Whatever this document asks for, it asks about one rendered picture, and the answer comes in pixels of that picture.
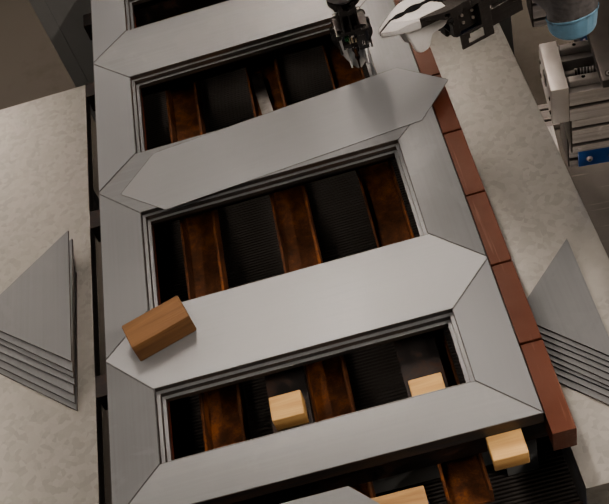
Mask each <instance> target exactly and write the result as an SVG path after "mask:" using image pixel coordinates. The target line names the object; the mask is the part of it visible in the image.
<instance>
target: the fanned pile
mask: <svg viewBox="0 0 609 504"><path fill-rule="evenodd" d="M527 300H528V303H529V305H530V308H531V311H532V313H533V316H534V318H535V321H536V324H537V326H538V329H539V331H540V334H541V337H542V340H543V342H544V344H545V347H546V350H547V352H548V355H549V357H550V360H551V363H552V365H553V368H554V370H555V373H556V376H557V378H558V381H559V383H560V384H562V385H564V386H567V387H569V388H571V389H573V390H576V391H578V392H580V393H582V394H584V395H587V396H589V397H591V398H593V399H595V400H598V401H600V402H602V403H604V404H606V405H609V336H608V334H607V331H606V329H605V327H604V324H603V322H602V320H601V317H600V315H599V313H598V310H597V308H596V305H595V303H594V301H593V298H592V296H591V294H590V291H589V289H588V287H587V284H586V282H585V280H584V277H583V275H582V273H581V270H580V268H579V266H578V263H577V261H576V258H575V256H574V254H573V251H572V249H571V247H570V244H569V242H568V240H567V239H566V240H565V242H564V243H563V245H562V246H561V248H560V249H559V251H558V252H557V254H556V255H555V257H554V258H553V260H552V261H551V263H550V264H549V266H548V268H547V269H546V271H545V272H544V274H543V275H542V277H541V278H540V280H539V281H538V283H537V284H536V286H535V287H534V289H533V290H532V292H531V293H530V295H529V296H528V298H527Z"/></svg>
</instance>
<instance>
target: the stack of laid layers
mask: <svg viewBox="0 0 609 504"><path fill-rule="evenodd" d="M148 1H152V0H124V5H125V18H126V31H127V30H131V29H134V28H135V18H134V7H133V6H135V5H138V4H142V3H145V2H148ZM330 19H331V18H329V19H326V20H322V21H319V22H316V23H312V24H309V25H305V26H302V27H299V28H295V29H292V30H288V31H285V32H282V33H278V34H275V35H271V36H268V37H265V38H261V39H258V40H254V41H251V42H248V43H244V44H241V45H237V46H234V47H231V48H227V49H224V50H220V51H217V52H214V53H210V54H207V55H203V56H200V57H197V58H193V59H190V60H186V61H183V62H180V63H176V64H173V65H169V66H166V67H163V68H159V69H156V70H152V71H149V72H146V73H142V74H139V75H135V76H132V77H130V82H131V95H132V108H133V121H134V134H135V147H136V153H135V154H134V155H133V156H132V157H131V158H130V159H129V161H128V162H127V163H126V164H125V165H124V166H123V167H122V168H121V169H120V170H119V171H118V172H117V173H116V174H115V176H114V177H113V178H112V179H111V180H110V181H109V182H108V183H107V184H106V185H105V186H104V187H103V188H102V190H101V191H100V192H99V194H100V195H102V196H104V197H106V198H109V199H111V200H113V201H115V202H117V203H120V204H122V205H124V206H126V207H128V208H131V209H133V210H135V211H137V212H139V213H141V224H142V237H143V250H144V263H145V276H146V289H147V302H148V311H149V310H151V309H153V308H155V307H157V306H158V305H159V294H158V283H157V271H156V260H155V248H154V237H153V225H154V224H157V223H161V222H164V221H168V220H171V219H175V218H178V217H182V216H185V215H189V214H193V213H196V212H200V211H203V210H207V209H210V208H214V207H217V206H221V205H224V204H228V203H231V202H235V201H239V200H242V199H246V198H249V197H253V196H256V195H260V194H263V193H267V192H270V191H274V190H278V189H281V188H285V187H288V186H292V185H295V184H299V183H302V182H306V181H309V180H313V179H317V178H320V177H324V176H327V175H331V174H334V173H338V172H341V171H345V170H348V169H352V168H355V167H359V166H363V165H366V164H370V163H373V162H377V161H380V160H384V159H387V158H391V157H394V156H395V158H396V162H397V165H398V168H399V171H400V174H401V178H402V181H403V184H404V187H405V190H406V194H407V197H408V200H409V203H410V206H411V209H412V213H413V216H414V219H415V222H416V225H417V229H418V232H419V235H420V236H422V235H426V234H429V233H427V230H426V227H425V223H424V220H423V217H422V214H421V211H420V208H419V205H418V202H417V199H416V195H415V192H414V189H413V186H412V183H411V180H410V177H409V174H408V171H407V167H406V164H405V161H404V158H403V155H402V152H401V149H400V146H399V143H398V139H399V138H400V137H401V135H402V134H403V133H404V132H405V130H406V129H407V128H408V126H409V125H408V126H405V127H402V128H399V129H396V130H393V131H391V132H388V133H385V134H382V135H379V136H376V137H374V138H371V139H368V140H365V141H362V142H360V143H357V144H354V145H351V146H348V147H345V148H343V149H340V150H337V151H334V152H331V153H328V154H325V155H322V156H320V157H317V158H314V159H311V160H308V161H305V162H302V163H300V164H297V165H294V166H291V167H288V168H285V169H282V170H280V171H277V172H274V173H271V174H268V175H265V176H262V177H259V178H257V179H254V180H251V181H248V182H245V183H242V184H239V185H237V186H234V187H231V188H228V189H225V190H222V191H219V192H217V193H214V194H211V195H208V196H205V197H202V198H199V199H196V200H194V201H191V202H188V203H185V204H182V205H179V206H176V207H174V208H171V209H168V210H164V209H161V208H158V207H155V206H152V205H149V204H146V203H143V202H140V201H137V200H134V199H131V198H129V197H126V196H123V195H121V193H122V191H123V190H124V189H125V188H126V186H127V185H128V184H129V183H130V181H131V180H132V179H133V178H134V176H135V175H136V174H137V173H138V172H139V170H140V169H141V168H142V167H143V165H144V164H145V163H146V162H147V160H148V159H149V158H150V157H151V155H152V154H153V153H155V152H158V151H160V150H163V149H166V148H169V147H172V146H175V145H178V144H180V143H183V142H186V141H189V140H192V139H195V138H197V137H200V136H203V135H206V134H209V133H212V132H215V131H212V132H209V133H205V134H202V135H199V136H195V137H192V138H188V139H185V140H181V141H178V142H174V143H171V144H167V145H164V146H160V147H157V148H153V149H150V150H146V145H145V133H144V122H143V110H142V99H141V89H142V88H146V87H149V86H152V85H156V84H159V83H163V82H166V81H169V80H173V79H176V78H180V77H183V76H187V75H190V74H193V73H197V72H200V71H204V70H207V69H210V68H214V67H217V66H221V65H224V64H228V63H231V62H234V61H238V60H241V59H245V58H248V57H251V56H255V55H258V54H262V53H265V52H269V51H272V50H275V49H279V48H282V47H286V46H289V45H292V44H296V43H299V42H303V41H306V40H309V39H313V38H316V37H320V36H323V35H327V34H330V30H329V27H332V24H331V23H330ZM446 327H449V331H450V334H451V337H452V340H453V343H454V346H455V350H456V353H457V356H458V359H459V362H460V366H461V369H462V372H463V375H464V378H465V381H466V383H468V382H472V381H475V379H474V376H473V373H472V370H471V367H470V364H469V360H468V357H467V354H466V351H465V348H464V345H463V342H462V339H461V335H460V332H459V329H458V326H457V323H456V320H455V317H454V314H453V311H452V309H449V310H445V311H442V312H438V313H434V314H430V315H427V316H423V317H419V318H416V319H412V320H408V321H405V322H401V323H397V324H393V325H390V326H386V327H382V328H379V329H375V330H371V331H367V332H364V333H360V334H356V335H353V336H349V337H345V338H342V339H338V340H334V341H330V342H327V343H323V344H319V345H316V346H312V347H308V348H304V349H301V350H297V351H293V352H290V353H286V354H282V355H279V356H275V357H271V358H267V359H264V360H260V361H256V362H253V363H249V364H245V365H241V366H238V367H234V368H230V369H227V370H223V371H219V372H216V373H212V374H208V375H204V376H201V377H197V378H193V379H190V380H186V381H182V382H178V383H175V384H171V385H167V386H164V387H160V388H156V389H153V390H154V392H155V405H156V418H157V431H158V444H159V456H160V464H161V463H165V462H169V461H173V456H172V444H171V433H170V421H169V410H168V402H170V401H174V400H178V399H181V398H185V397H189V396H193V395H196V394H200V393H204V392H207V391H211V390H215V389H219V388H222V387H226V386H230V385H233V384H237V383H241V382H245V381H248V380H252V379H256V378H260V377H263V376H267V375H271V374H274V373H278V372H282V371H286V370H289V369H293V368H297V367H301V366H304V365H308V364H312V363H315V362H319V361H323V360H327V359H330V358H334V357H338V356H341V355H345V354H349V353H353V352H356V351H360V350H364V349H368V348H371V347H375V346H379V345H382V344H386V343H390V342H394V341H397V340H401V339H405V338H409V337H412V336H416V335H420V334H423V333H427V332H431V331H435V330H438V329H442V328H446ZM543 422H545V421H544V413H541V414H537V415H533V416H529V417H526V418H522V419H518V420H514V421H510V422H506V423H503V424H499V425H495V426H491V427H487V428H483V429H479V430H476V431H472V432H468V433H464V434H460V435H456V436H453V437H449V438H445V439H441V440H437V441H433V442H430V443H426V444H422V445H418V446H414V447H410V448H407V449H403V450H399V451H395V452H391V453H387V454H383V455H380V456H376V457H372V458H368V459H364V460H360V461H357V462H353V463H349V464H345V465H341V466H337V467H334V468H330V469H326V470H322V471H318V472H314V473H310V474H307V475H303V476H299V477H295V478H291V479H287V480H284V481H280V482H276V483H272V484H268V485H264V486H261V487H257V488H253V489H249V490H245V491H241V492H237V493H234V494H230V495H226V496H222V497H218V498H214V499H211V500H207V501H203V502H199V503H195V504H231V503H235V502H239V501H243V500H247V499H250V498H254V497H258V496H262V495H266V494H270V493H273V492H277V491H281V490H285V489H289V488H293V487H297V486H300V485H304V484H308V483H312V482H316V481H320V480H324V479H327V478H331V477H335V476H339V475H343V474H347V473H351V472H354V471H358V470H362V469H366V468H370V467H374V466H378V465H381V464H385V463H389V462H393V461H397V460H401V459H404V458H408V457H412V456H416V455H420V454H424V453H428V452H431V451H435V450H439V449H443V448H447V447H451V446H455V445H458V444H462V443H466V442H470V441H474V440H478V439H482V438H485V437H489V436H493V435H497V434H501V433H505V432H508V431H512V430H516V429H520V428H524V427H528V426H532V425H535V424H539V423H543Z"/></svg>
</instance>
